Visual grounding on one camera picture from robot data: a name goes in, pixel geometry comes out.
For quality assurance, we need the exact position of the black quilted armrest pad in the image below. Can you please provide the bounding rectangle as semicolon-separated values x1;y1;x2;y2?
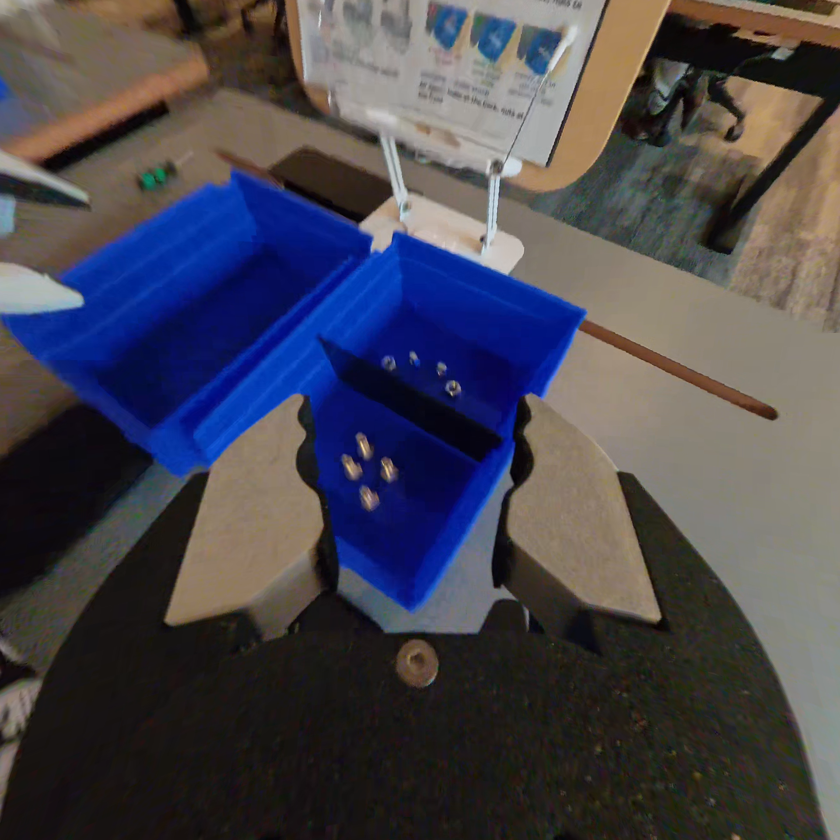
0;403;153;595

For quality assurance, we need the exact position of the blue divided plastic bin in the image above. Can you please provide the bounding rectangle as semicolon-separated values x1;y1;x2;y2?
193;231;587;613

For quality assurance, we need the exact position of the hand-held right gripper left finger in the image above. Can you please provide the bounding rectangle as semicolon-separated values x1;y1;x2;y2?
163;394;341;643

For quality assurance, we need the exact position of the black desk cable flap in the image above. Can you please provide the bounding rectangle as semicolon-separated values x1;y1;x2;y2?
268;147;395;223

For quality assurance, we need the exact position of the tan rounded wooden panel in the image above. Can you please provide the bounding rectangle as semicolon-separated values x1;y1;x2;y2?
283;0;672;193

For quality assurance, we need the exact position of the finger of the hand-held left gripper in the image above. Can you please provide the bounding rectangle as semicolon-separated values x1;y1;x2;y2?
0;150;91;212
0;262;86;315

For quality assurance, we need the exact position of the instruction sheet sign stand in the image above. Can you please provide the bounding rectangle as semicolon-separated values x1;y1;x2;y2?
298;0;608;275

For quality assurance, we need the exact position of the long wooden-edged desk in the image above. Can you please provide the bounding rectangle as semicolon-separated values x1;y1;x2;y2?
646;0;840;253

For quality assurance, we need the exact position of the black bin divider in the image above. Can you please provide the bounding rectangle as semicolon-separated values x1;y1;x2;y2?
318;336;505;462

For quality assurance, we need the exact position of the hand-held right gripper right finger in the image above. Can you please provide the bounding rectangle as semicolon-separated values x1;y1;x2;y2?
492;394;664;656

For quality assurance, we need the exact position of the small green object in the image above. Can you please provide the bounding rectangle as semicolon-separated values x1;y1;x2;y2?
134;151;196;193

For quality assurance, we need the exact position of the grey desk with wooden edge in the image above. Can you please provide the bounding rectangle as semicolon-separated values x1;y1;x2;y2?
0;3;211;166

